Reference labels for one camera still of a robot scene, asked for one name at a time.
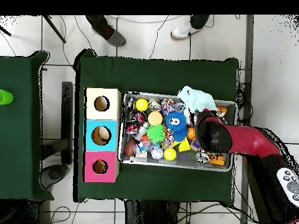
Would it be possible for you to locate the orange foam disc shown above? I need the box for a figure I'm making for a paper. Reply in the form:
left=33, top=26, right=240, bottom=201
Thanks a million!
left=147, top=111, right=164, bottom=126

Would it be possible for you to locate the blue spiky ball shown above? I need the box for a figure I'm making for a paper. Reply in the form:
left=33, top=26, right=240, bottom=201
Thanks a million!
left=165, top=111, right=189, bottom=136

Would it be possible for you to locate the red soda can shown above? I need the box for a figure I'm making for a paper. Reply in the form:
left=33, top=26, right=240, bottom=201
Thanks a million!
left=126, top=121, right=140, bottom=135

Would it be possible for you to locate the green cup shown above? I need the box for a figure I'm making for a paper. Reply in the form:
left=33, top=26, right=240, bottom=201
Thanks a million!
left=0, top=88, right=15, bottom=106

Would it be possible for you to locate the dark green table cloth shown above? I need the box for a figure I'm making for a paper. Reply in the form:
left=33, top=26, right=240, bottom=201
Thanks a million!
left=0, top=50, right=50, bottom=201
left=74, top=48, right=240, bottom=206

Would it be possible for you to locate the clear mesh bin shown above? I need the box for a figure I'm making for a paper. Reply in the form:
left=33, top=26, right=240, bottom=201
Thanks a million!
left=118, top=92, right=237, bottom=172

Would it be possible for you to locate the white baseball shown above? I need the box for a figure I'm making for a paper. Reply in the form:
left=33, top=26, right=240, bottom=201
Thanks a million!
left=151, top=146, right=164, bottom=160

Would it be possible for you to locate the silver soda can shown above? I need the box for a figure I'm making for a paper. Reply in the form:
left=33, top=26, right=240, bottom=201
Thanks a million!
left=148, top=97, right=162, bottom=112

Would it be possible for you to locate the mint green cloth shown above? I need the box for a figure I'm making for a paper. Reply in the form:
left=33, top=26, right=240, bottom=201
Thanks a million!
left=176, top=85, right=218, bottom=115

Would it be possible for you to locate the green spiky ball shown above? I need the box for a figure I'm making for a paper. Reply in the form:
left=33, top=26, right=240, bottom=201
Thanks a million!
left=147, top=123, right=166, bottom=144

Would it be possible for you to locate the orange toy basketball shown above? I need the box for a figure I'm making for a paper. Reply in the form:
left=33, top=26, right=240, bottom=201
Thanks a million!
left=186, top=127, right=197, bottom=141

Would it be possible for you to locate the yellow ball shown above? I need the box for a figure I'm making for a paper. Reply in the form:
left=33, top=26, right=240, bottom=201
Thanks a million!
left=163, top=148, right=178, bottom=162
left=135, top=97, right=150, bottom=112

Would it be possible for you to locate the wooden box with three holes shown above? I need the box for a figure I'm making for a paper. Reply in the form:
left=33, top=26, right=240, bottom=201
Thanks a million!
left=83, top=87, right=122, bottom=183

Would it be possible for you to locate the brown toy football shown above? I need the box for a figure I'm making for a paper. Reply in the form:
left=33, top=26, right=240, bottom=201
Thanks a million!
left=124, top=139, right=137, bottom=158

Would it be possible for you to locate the black tripod leg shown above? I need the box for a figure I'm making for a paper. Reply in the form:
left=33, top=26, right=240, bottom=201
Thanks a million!
left=39, top=15, right=66, bottom=45

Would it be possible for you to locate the person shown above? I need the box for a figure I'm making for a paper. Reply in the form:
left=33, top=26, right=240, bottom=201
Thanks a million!
left=170, top=15, right=211, bottom=40
left=85, top=15, right=127, bottom=47

